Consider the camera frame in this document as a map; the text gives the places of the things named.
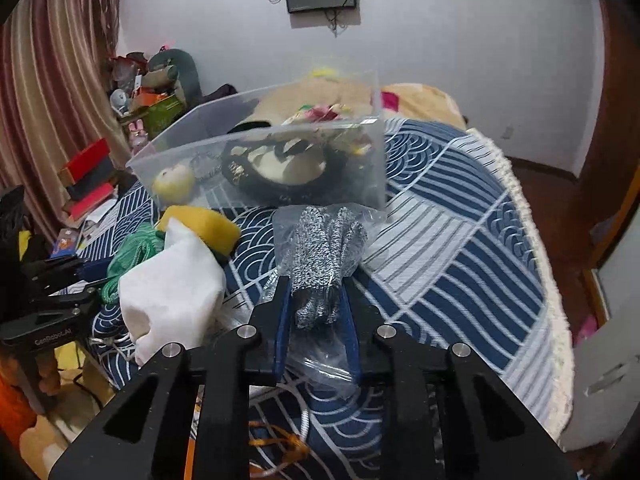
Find green dinosaur plush toy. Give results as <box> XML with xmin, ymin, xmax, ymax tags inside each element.
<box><xmin>146</xmin><ymin>48</ymin><xmax>203</xmax><ymax>107</ymax></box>

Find white cloth bag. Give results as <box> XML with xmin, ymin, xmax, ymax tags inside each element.
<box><xmin>118</xmin><ymin>217</ymin><xmax>227</xmax><ymax>367</ymax></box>

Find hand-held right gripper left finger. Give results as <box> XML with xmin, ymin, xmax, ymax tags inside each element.
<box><xmin>50</xmin><ymin>276</ymin><xmax>293</xmax><ymax>480</ymax></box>

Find yellow sponge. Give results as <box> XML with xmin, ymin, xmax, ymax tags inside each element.
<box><xmin>159</xmin><ymin>204</ymin><xmax>242</xmax><ymax>256</ymax></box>

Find black and white plush toy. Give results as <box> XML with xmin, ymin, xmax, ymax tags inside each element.
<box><xmin>221</xmin><ymin>120</ymin><xmax>351</xmax><ymax>202</ymax></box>

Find white rope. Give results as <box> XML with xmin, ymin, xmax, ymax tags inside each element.
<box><xmin>250</xmin><ymin>383</ymin><xmax>314</xmax><ymax>480</ymax></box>

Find green cardboard box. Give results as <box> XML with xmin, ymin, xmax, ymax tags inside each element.
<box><xmin>143</xmin><ymin>93</ymin><xmax>187</xmax><ymax>137</ymax></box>

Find green rope bundle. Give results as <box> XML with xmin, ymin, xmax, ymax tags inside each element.
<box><xmin>98</xmin><ymin>223</ymin><xmax>167</xmax><ymax>306</ymax></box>

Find grey knit gloves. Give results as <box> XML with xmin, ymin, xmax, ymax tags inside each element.
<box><xmin>272</xmin><ymin>204</ymin><xmax>390</xmax><ymax>400</ymax></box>

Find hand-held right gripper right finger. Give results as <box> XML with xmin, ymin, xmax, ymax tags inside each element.
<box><xmin>338</xmin><ymin>277</ymin><xmax>581</xmax><ymax>480</ymax></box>

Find orange braided cord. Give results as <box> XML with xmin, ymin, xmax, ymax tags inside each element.
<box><xmin>248</xmin><ymin>420</ymin><xmax>311</xmax><ymax>476</ymax></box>

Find clear plastic storage box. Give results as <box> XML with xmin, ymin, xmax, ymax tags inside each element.
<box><xmin>125</xmin><ymin>69</ymin><xmax>388</xmax><ymax>211</ymax></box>

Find pale yellow round plush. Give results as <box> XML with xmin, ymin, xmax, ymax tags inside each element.
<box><xmin>152</xmin><ymin>164</ymin><xmax>196</xmax><ymax>202</ymax></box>

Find blue wave pattern blanket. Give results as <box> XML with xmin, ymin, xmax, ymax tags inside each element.
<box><xmin>55</xmin><ymin>117</ymin><xmax>574</xmax><ymax>480</ymax></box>

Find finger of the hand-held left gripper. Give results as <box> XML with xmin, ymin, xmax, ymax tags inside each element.
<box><xmin>46</xmin><ymin>254</ymin><xmax>119</xmax><ymax>295</ymax></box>

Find pink striped curtain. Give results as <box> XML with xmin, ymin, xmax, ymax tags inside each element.
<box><xmin>0</xmin><ymin>0</ymin><xmax>132</xmax><ymax>241</ymax></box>

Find stack of red boxes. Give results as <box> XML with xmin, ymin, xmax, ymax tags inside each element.
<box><xmin>58</xmin><ymin>138</ymin><xmax>124</xmax><ymax>226</ymax></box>

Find beige floral quilt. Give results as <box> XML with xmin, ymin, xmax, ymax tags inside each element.
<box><xmin>235</xmin><ymin>75</ymin><xmax>469</xmax><ymax>131</ymax></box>

